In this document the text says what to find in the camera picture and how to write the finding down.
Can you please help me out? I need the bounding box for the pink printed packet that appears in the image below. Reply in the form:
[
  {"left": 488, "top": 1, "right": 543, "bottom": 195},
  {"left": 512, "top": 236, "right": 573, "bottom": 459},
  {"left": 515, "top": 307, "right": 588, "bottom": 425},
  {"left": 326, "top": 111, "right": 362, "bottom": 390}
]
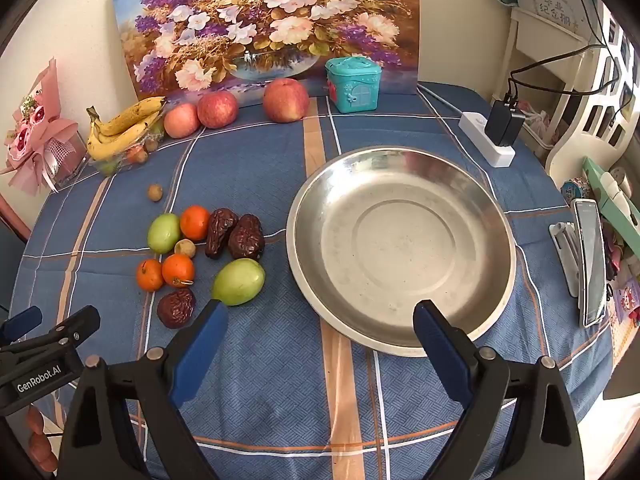
[{"left": 607, "top": 270, "right": 640, "bottom": 326}]

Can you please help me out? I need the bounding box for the black charger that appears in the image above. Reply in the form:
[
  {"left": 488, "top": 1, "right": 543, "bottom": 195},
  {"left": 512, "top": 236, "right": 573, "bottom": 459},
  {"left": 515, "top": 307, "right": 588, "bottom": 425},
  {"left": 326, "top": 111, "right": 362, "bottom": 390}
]
[{"left": 485, "top": 100, "right": 527, "bottom": 148}]

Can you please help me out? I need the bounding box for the clear plastic fruit container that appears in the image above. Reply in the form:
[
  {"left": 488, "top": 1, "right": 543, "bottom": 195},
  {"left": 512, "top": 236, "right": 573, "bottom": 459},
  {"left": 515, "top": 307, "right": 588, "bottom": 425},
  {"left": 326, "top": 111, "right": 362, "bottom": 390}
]
[{"left": 55, "top": 125, "right": 166, "bottom": 178}]

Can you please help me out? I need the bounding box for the white plaque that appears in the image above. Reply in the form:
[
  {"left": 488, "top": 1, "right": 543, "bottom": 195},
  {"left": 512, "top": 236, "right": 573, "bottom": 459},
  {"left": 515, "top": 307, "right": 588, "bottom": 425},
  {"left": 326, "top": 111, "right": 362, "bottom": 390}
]
[{"left": 531, "top": 0, "right": 581, "bottom": 31}]

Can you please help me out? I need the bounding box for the white side table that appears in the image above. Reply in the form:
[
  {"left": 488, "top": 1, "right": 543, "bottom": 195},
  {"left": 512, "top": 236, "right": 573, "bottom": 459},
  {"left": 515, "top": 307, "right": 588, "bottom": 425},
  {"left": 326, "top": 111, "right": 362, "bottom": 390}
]
[{"left": 492, "top": 6, "right": 588, "bottom": 111}]

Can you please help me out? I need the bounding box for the person's left hand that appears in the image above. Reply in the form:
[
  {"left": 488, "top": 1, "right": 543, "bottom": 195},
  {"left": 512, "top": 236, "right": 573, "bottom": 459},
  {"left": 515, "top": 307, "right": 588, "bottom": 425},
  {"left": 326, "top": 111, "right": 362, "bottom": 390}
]
[{"left": 26, "top": 405, "right": 59, "bottom": 474}]

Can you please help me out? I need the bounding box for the white power cord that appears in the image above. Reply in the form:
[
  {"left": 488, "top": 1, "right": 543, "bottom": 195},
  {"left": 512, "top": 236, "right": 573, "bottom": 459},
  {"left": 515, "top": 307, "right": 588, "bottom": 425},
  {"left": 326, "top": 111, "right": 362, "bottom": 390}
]
[{"left": 417, "top": 85, "right": 463, "bottom": 118}]

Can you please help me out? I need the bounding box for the white phone stand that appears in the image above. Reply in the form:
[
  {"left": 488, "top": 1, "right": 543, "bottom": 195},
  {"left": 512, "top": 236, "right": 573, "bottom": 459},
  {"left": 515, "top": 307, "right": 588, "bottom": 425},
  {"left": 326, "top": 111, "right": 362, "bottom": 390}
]
[{"left": 549, "top": 221, "right": 581, "bottom": 298}]

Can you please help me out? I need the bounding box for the floral painting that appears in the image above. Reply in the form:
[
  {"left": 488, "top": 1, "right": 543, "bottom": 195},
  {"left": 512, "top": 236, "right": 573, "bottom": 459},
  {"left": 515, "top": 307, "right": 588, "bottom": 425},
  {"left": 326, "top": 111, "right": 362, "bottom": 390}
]
[{"left": 111, "top": 0, "right": 420, "bottom": 106}]

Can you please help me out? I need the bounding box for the yellow banana bunch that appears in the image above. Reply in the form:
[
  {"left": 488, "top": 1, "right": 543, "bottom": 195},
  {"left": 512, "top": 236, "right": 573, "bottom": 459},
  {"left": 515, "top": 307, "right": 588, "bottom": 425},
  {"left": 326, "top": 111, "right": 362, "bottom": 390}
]
[{"left": 86, "top": 96, "right": 168, "bottom": 162}]

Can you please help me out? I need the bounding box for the pale pink apple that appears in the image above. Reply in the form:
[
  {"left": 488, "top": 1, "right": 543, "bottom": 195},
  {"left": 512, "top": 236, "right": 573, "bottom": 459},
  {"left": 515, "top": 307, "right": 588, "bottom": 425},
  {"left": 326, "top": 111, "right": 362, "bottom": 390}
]
[{"left": 163, "top": 103, "right": 201, "bottom": 139}]

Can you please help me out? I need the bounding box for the round steel plate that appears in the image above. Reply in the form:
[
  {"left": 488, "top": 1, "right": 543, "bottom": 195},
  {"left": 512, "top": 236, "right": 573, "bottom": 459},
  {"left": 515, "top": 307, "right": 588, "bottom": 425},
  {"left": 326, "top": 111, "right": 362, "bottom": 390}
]
[{"left": 286, "top": 146, "right": 517, "bottom": 358}]

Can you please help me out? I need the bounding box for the teal toy house box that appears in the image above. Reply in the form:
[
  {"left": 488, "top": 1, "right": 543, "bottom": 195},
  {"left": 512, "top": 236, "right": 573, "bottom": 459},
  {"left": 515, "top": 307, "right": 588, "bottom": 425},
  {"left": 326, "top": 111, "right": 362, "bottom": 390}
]
[{"left": 325, "top": 56, "right": 383, "bottom": 114}]

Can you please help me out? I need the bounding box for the red speckled apple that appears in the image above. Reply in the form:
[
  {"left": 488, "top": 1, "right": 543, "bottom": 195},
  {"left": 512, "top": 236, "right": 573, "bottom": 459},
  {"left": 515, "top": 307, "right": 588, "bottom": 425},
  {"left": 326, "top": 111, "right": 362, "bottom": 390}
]
[{"left": 197, "top": 90, "right": 239, "bottom": 129}]

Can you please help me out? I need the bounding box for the blue plaid tablecloth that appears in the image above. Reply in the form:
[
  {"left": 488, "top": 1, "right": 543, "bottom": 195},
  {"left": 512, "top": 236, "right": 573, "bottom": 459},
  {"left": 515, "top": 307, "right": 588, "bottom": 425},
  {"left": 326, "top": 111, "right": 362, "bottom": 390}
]
[{"left": 10, "top": 80, "right": 616, "bottom": 480}]

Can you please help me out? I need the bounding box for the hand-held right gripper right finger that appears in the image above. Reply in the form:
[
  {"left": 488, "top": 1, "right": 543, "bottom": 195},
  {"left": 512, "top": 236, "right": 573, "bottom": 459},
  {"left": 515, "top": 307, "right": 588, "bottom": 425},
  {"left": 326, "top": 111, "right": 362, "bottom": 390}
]
[{"left": 412, "top": 300, "right": 586, "bottom": 480}]

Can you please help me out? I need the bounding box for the round dried red date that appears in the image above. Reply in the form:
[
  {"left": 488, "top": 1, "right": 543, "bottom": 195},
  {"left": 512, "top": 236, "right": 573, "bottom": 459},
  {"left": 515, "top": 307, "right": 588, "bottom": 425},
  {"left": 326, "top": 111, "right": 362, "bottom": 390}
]
[{"left": 157, "top": 288, "right": 197, "bottom": 330}]

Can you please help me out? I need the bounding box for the green box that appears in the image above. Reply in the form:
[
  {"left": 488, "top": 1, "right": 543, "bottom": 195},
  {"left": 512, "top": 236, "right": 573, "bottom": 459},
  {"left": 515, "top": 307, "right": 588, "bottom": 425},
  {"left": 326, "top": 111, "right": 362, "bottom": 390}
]
[{"left": 582, "top": 156, "right": 640, "bottom": 241}]

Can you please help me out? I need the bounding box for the white power strip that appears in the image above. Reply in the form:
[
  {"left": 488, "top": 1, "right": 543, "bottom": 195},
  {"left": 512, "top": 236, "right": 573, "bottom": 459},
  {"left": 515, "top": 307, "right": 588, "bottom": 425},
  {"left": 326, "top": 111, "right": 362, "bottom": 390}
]
[{"left": 458, "top": 111, "right": 516, "bottom": 169}]

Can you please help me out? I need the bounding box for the white chair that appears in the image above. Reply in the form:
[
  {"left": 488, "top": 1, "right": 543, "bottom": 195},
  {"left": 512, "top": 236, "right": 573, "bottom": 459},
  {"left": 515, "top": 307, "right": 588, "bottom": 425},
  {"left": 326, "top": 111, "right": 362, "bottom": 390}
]
[{"left": 545, "top": 10, "right": 640, "bottom": 181}]

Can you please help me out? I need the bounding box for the long dried red date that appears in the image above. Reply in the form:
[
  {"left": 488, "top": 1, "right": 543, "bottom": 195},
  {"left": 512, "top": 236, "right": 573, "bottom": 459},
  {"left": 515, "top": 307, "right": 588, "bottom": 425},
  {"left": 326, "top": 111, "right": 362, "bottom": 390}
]
[{"left": 204, "top": 208, "right": 239, "bottom": 260}]

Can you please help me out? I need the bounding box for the small green jujube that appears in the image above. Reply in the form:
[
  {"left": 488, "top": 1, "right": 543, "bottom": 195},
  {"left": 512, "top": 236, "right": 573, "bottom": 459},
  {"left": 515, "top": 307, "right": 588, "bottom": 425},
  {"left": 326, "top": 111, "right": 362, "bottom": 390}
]
[{"left": 147, "top": 213, "right": 181, "bottom": 254}]

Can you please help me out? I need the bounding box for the plump dried red date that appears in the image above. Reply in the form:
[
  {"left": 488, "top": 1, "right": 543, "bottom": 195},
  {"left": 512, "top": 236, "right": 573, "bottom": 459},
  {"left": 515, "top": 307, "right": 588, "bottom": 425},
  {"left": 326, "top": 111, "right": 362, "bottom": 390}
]
[{"left": 228, "top": 214, "right": 265, "bottom": 261}]

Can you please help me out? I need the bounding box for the large green jujube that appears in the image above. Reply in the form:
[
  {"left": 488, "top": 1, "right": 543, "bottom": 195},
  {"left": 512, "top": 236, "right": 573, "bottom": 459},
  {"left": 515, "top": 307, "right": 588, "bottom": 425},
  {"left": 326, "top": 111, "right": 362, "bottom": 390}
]
[{"left": 211, "top": 258, "right": 266, "bottom": 307}]

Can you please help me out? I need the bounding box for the pink wrapped bouquet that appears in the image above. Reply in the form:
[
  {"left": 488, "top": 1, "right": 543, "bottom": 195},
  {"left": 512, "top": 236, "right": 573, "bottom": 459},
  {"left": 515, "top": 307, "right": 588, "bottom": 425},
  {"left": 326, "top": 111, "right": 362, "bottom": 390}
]
[{"left": 0, "top": 58, "right": 81, "bottom": 196}]

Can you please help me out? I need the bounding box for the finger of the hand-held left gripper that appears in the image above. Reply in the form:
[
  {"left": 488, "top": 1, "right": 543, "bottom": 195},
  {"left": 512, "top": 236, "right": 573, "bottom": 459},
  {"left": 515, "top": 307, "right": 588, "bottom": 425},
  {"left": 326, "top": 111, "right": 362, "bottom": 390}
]
[
  {"left": 0, "top": 305, "right": 44, "bottom": 343},
  {"left": 0, "top": 305, "right": 101, "bottom": 368}
]

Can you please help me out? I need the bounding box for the smartphone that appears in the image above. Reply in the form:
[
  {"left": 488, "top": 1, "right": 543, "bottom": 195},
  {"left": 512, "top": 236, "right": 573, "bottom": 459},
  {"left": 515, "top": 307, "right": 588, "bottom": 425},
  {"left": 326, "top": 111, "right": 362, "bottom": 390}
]
[{"left": 571, "top": 198, "right": 608, "bottom": 328}]

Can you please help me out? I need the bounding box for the printed tape roll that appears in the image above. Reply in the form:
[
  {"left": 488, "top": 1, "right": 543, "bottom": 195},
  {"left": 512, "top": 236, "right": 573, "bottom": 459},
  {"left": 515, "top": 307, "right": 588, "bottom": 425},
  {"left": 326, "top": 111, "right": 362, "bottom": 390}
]
[{"left": 560, "top": 177, "right": 594, "bottom": 207}]

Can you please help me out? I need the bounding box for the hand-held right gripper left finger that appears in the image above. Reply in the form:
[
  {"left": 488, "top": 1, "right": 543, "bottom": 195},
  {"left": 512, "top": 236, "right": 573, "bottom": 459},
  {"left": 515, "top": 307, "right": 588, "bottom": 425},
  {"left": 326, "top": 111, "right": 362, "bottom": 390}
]
[{"left": 57, "top": 300, "right": 231, "bottom": 480}]

